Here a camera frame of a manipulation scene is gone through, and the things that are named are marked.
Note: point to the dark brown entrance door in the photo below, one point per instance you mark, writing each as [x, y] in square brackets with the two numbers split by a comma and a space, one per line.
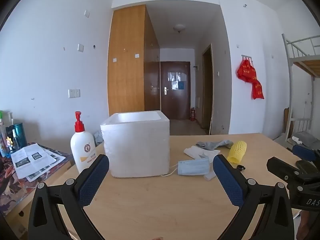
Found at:
[175, 100]

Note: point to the white wall socket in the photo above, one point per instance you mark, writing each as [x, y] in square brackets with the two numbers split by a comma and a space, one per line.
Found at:
[80, 47]

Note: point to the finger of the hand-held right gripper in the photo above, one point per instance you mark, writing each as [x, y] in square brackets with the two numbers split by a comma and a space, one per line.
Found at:
[280, 166]
[303, 152]

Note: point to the grey bedding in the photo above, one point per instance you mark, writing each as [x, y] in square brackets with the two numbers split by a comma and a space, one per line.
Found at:
[305, 137]

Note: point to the grey sock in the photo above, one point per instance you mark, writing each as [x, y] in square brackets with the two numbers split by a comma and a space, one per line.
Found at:
[212, 144]

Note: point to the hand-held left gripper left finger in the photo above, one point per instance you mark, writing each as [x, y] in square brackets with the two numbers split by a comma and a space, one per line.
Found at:
[93, 181]

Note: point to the patterned table cloth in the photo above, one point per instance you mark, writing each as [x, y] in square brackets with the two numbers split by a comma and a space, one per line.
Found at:
[10, 187]

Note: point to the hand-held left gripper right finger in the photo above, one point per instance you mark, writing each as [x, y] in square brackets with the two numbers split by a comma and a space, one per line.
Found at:
[228, 182]

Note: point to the brown side door frame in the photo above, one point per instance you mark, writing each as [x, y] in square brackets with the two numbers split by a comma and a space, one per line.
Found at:
[211, 90]

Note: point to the blue face mask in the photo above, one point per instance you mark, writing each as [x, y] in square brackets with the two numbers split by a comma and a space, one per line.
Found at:
[193, 167]

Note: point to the white cloth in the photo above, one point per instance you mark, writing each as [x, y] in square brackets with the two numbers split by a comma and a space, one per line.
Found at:
[193, 151]

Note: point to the white foam box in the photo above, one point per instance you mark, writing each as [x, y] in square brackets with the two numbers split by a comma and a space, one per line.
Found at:
[137, 147]

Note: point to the small clear spray bottle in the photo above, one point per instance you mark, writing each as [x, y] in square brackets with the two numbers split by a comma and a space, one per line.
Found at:
[15, 141]

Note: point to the double white wall switch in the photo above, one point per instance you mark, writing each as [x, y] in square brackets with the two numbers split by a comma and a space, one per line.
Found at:
[74, 93]

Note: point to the metal wall hook rack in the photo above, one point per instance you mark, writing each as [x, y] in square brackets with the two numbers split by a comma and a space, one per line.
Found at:
[247, 56]

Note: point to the white metal bunk bed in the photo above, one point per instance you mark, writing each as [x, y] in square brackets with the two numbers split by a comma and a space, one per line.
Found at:
[291, 80]

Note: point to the folded printed leaflet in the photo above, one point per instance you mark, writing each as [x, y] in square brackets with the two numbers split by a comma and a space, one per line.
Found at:
[30, 158]

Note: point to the blue door notice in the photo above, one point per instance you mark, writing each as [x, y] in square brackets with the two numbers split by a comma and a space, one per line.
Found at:
[181, 85]

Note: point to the small white wall box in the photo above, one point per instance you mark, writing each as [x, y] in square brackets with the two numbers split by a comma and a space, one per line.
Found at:
[87, 14]

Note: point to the yellow figurine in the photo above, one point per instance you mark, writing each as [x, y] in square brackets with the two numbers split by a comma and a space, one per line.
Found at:
[10, 143]

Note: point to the ceiling lamp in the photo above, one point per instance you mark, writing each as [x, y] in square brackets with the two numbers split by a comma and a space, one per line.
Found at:
[179, 27]

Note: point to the small clear wrapper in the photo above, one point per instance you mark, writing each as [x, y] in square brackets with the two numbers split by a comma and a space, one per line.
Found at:
[209, 176]

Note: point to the white lotion pump bottle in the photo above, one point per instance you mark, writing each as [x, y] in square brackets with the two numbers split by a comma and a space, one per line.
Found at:
[82, 150]

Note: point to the teal bottle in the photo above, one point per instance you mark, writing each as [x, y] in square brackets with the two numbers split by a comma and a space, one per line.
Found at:
[20, 135]

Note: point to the red fire extinguisher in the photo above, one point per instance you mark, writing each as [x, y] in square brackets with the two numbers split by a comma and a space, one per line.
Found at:
[193, 113]

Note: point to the yellow foam fruit net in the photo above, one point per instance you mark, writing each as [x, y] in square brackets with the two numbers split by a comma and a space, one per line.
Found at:
[237, 152]

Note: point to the printed paper sheet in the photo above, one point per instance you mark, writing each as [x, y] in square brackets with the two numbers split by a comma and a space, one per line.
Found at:
[53, 158]

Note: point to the white door notices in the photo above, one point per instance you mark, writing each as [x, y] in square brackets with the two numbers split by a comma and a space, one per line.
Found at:
[173, 76]

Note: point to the wooden wardrobe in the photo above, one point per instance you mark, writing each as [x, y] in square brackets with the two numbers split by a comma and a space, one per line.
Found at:
[127, 62]

